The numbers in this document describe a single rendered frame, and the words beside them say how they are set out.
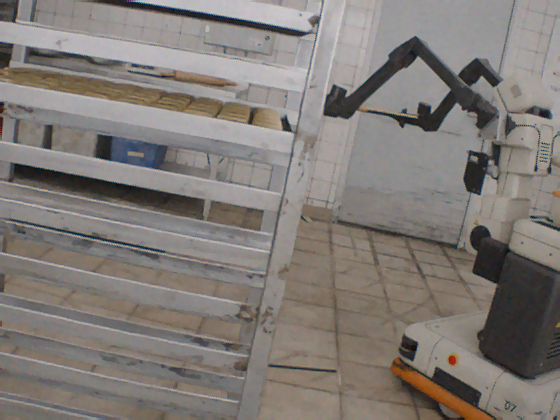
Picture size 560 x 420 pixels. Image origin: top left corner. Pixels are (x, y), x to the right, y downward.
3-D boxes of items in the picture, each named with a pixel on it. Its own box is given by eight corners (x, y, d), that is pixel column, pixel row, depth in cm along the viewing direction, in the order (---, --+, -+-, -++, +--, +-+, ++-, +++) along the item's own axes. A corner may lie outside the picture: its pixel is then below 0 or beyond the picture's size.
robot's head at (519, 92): (558, 108, 240) (542, 77, 245) (532, 101, 227) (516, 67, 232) (530, 126, 250) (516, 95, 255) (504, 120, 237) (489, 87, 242)
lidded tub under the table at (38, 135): (-5, 141, 436) (-1, 105, 430) (24, 134, 481) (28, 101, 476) (41, 151, 435) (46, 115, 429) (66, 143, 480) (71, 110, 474)
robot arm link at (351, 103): (404, 53, 253) (418, 60, 261) (397, 43, 256) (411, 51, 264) (332, 118, 276) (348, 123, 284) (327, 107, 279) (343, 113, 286)
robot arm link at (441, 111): (468, 74, 284) (484, 76, 290) (462, 65, 287) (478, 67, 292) (422, 134, 315) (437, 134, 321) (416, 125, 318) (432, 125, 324)
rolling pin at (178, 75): (160, 78, 415) (162, 68, 414) (158, 77, 421) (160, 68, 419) (238, 89, 441) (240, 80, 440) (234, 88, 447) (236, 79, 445)
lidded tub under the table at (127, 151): (103, 164, 434) (108, 127, 428) (120, 153, 480) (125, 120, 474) (155, 174, 435) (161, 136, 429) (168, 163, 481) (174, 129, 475)
